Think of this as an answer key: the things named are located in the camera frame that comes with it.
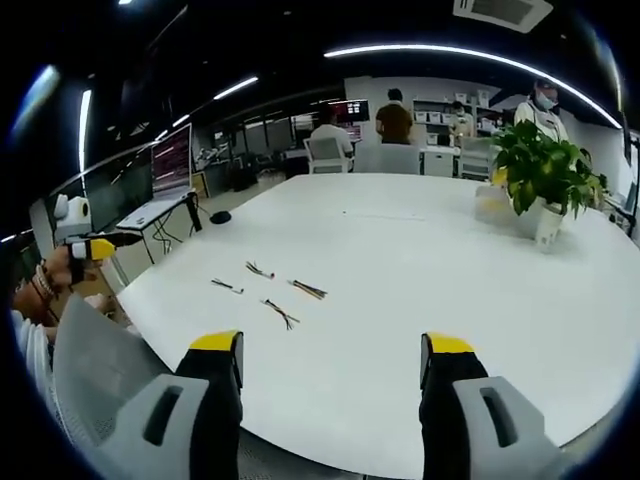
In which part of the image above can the grey mesh chair back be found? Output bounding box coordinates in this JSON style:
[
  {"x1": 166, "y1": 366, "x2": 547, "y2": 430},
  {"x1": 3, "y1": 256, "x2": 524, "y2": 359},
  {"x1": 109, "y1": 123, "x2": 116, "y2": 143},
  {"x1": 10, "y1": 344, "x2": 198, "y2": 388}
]
[{"x1": 51, "y1": 293, "x2": 177, "y2": 451}]

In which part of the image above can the clear plastic box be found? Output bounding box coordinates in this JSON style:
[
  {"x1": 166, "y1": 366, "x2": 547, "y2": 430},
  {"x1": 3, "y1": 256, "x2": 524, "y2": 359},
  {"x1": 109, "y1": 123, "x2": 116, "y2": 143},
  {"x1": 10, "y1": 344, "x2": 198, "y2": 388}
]
[{"x1": 473, "y1": 183, "x2": 519, "y2": 224}]

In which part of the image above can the green potted plant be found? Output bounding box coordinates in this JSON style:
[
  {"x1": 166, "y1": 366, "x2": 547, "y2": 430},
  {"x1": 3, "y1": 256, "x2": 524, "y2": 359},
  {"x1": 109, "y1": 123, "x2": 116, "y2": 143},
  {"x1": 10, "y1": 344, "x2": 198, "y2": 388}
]
[{"x1": 488, "y1": 119, "x2": 609, "y2": 220}]

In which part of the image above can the ceiling air conditioner vent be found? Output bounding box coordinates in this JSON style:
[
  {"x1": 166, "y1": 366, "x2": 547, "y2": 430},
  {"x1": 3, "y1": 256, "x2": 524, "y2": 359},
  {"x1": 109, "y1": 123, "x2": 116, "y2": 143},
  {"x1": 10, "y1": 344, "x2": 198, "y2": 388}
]
[{"x1": 452, "y1": 0, "x2": 555, "y2": 34}]

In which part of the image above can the large computer monitor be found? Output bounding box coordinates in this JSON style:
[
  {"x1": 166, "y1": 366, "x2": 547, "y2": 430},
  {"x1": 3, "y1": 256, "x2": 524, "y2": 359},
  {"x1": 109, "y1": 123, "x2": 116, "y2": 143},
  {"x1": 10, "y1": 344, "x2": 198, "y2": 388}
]
[{"x1": 149, "y1": 123, "x2": 194, "y2": 200}]

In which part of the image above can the person's left hand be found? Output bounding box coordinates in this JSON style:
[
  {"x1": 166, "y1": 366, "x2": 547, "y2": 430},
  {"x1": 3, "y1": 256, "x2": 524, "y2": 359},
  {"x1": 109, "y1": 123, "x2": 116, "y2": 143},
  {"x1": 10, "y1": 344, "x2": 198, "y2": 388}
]
[{"x1": 41, "y1": 244, "x2": 104, "y2": 301}]

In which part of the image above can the beaded bracelet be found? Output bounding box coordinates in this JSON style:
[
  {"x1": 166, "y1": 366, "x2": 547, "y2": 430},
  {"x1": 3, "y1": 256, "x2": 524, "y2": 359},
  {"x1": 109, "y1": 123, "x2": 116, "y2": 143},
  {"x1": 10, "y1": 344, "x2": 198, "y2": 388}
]
[{"x1": 33, "y1": 263, "x2": 55, "y2": 302}]

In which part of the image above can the wall screen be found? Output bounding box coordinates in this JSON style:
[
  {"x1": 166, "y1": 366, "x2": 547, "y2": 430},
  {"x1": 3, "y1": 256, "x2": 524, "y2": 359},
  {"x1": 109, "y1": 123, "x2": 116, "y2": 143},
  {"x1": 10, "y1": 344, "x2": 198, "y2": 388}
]
[{"x1": 343, "y1": 99, "x2": 370, "y2": 122}]

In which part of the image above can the white plant pot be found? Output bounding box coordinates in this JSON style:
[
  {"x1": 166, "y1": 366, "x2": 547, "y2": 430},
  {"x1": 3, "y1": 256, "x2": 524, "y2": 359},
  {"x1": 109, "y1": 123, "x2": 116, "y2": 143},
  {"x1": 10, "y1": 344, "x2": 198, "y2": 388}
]
[{"x1": 514, "y1": 195, "x2": 566, "y2": 246}]

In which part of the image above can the long ceiling light strip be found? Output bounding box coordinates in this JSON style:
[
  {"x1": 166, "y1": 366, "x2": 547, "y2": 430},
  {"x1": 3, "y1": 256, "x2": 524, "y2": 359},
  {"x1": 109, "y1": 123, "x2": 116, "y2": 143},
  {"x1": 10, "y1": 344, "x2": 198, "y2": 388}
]
[{"x1": 323, "y1": 44, "x2": 620, "y2": 130}]

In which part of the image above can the white side desk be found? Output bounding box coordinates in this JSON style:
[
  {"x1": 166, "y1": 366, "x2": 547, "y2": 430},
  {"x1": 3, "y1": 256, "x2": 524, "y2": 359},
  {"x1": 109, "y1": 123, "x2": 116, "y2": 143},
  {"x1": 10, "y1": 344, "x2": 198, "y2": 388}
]
[{"x1": 115, "y1": 191, "x2": 201, "y2": 266}]

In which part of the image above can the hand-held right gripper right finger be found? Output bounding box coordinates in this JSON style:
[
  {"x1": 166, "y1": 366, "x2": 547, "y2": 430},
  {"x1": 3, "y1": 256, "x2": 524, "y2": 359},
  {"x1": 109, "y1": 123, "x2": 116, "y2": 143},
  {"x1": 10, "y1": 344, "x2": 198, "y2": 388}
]
[{"x1": 418, "y1": 331, "x2": 569, "y2": 480}]

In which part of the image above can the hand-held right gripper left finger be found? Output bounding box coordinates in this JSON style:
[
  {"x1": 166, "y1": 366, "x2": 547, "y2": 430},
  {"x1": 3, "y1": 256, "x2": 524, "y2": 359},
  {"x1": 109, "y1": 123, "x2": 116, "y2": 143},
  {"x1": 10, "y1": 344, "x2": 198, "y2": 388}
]
[{"x1": 93, "y1": 329, "x2": 246, "y2": 480}]

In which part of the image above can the JST connector wire bundle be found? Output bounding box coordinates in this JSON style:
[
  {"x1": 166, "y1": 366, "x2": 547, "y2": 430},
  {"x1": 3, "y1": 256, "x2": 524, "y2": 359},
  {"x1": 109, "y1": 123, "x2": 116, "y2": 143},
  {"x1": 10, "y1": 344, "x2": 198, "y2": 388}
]
[
  {"x1": 210, "y1": 277, "x2": 246, "y2": 296},
  {"x1": 259, "y1": 297, "x2": 302, "y2": 332},
  {"x1": 244, "y1": 259, "x2": 277, "y2": 281},
  {"x1": 286, "y1": 279, "x2": 329, "y2": 302}
]

